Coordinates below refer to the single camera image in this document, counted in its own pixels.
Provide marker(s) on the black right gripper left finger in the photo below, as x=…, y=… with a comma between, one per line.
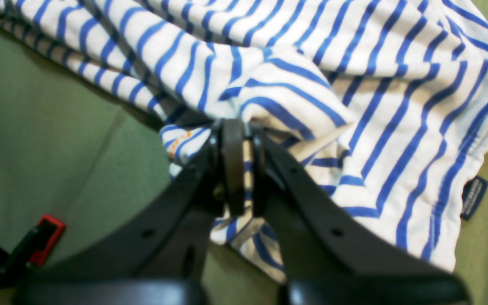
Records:
x=158, y=256

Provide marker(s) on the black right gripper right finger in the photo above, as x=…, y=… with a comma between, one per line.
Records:
x=328, y=257

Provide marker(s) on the blue white striped t-shirt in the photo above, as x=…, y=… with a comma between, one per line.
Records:
x=384, y=102

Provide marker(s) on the red black clamp left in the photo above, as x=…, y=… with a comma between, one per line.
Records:
x=34, y=249

